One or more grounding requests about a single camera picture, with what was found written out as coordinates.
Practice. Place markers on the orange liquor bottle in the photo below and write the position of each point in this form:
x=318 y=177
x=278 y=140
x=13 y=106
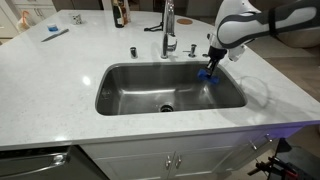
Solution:
x=126 y=11

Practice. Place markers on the stainless steel sink basin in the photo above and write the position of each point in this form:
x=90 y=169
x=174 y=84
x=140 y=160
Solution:
x=160 y=88

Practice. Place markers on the chrome round hole cap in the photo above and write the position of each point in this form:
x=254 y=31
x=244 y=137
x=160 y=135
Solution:
x=204 y=55

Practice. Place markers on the chrome gooseneck faucet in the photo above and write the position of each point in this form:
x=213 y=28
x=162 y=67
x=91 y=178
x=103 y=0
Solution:
x=168 y=30

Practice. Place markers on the beige sofa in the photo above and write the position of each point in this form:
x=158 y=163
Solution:
x=300 y=39

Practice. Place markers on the white island cabinet front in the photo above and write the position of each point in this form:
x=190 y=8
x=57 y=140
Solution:
x=186 y=156

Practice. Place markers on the round wooden coaster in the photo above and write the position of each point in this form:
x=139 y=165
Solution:
x=184 y=21

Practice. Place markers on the blue wavy sponge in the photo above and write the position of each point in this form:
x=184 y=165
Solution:
x=203 y=75

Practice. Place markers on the dark green champagne bottle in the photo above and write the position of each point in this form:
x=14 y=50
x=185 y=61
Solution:
x=117 y=16

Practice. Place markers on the patterned grey mug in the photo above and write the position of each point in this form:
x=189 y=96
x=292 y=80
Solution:
x=77 y=19

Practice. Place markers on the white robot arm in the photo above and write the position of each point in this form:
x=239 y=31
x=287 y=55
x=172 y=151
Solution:
x=253 y=23

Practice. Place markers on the black red clamp stand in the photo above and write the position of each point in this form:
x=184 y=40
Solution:
x=276 y=168

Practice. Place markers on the kitchen knife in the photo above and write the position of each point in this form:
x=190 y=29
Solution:
x=55 y=35

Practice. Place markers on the white base cabinets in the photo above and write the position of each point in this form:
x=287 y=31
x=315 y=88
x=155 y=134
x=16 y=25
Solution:
x=20 y=13

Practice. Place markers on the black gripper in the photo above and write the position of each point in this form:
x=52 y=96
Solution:
x=216 y=53

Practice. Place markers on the small blue lidded container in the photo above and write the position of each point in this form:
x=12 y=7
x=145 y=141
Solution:
x=52 y=27

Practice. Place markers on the orange white cloth bundle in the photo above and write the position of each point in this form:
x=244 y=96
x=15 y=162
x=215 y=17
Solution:
x=22 y=21

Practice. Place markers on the chrome soap dispenser pump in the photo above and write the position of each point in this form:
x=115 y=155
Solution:
x=192 y=50

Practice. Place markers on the stainless steel dishwasher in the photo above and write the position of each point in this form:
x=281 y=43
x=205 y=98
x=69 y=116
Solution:
x=33 y=163

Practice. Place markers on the metal sink drain flange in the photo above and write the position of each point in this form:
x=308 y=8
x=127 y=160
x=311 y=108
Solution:
x=166 y=108

